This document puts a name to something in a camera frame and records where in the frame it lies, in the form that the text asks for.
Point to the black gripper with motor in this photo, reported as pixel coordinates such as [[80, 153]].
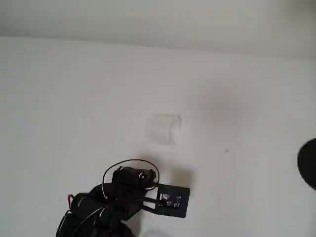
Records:
[[129, 176]]

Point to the small transparent plastic cup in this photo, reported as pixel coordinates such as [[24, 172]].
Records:
[[160, 129]]

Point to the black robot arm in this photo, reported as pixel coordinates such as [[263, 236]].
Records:
[[86, 214]]

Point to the black round object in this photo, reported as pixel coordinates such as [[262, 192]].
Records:
[[308, 165]]

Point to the black camera circuit board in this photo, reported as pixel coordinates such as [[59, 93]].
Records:
[[174, 201]]

